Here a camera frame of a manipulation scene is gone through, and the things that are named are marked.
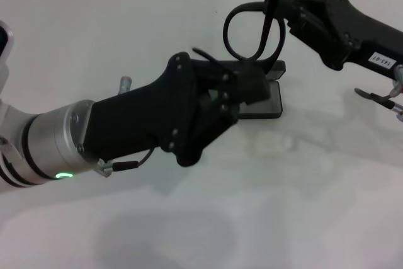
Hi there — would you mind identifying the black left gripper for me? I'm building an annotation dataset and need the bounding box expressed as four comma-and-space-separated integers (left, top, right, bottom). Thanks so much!
81, 51, 240, 168

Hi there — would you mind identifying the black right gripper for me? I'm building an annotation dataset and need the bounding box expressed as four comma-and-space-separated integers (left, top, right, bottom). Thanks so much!
282, 0, 403, 78

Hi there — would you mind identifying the black glasses case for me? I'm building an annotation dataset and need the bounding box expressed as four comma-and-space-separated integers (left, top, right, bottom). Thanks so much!
234, 60, 287, 118

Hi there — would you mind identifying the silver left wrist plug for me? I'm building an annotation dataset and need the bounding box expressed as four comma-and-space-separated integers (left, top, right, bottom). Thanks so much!
118, 76, 133, 95

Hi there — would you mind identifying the silver wrist plug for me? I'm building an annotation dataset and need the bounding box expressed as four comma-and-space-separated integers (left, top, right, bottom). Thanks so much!
118, 76, 133, 95
389, 64, 403, 100

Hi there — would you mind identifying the silver right wrist plug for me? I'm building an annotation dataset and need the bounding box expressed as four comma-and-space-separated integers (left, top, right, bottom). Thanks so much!
389, 64, 403, 100

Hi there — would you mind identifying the left wrist connector cable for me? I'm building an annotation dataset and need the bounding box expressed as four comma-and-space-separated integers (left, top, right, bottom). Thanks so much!
94, 147, 156, 179

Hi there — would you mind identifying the wrist connector cable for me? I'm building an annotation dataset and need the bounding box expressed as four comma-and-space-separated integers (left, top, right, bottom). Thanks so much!
94, 147, 156, 179
354, 88, 403, 122

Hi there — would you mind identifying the right wrist connector cable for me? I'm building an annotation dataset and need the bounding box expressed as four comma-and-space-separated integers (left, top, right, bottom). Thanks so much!
354, 88, 403, 122

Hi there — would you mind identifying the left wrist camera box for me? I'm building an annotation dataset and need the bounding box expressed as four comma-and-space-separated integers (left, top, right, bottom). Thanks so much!
0, 20, 16, 62

